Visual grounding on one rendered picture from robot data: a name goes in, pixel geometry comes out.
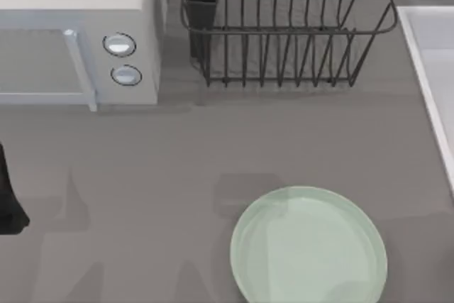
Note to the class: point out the small microwave knob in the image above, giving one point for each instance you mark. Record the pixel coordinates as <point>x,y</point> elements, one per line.
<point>126,75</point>

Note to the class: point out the black cutlery holder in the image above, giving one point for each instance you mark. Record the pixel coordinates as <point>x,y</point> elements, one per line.
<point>200,8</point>

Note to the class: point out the pale green plate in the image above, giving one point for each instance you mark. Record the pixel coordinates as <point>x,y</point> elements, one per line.
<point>308,246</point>

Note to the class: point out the large microwave knob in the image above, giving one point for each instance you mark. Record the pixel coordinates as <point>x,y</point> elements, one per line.
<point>119,44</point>

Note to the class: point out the glass microwave door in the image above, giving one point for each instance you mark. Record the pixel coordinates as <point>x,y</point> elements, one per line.
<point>39,65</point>

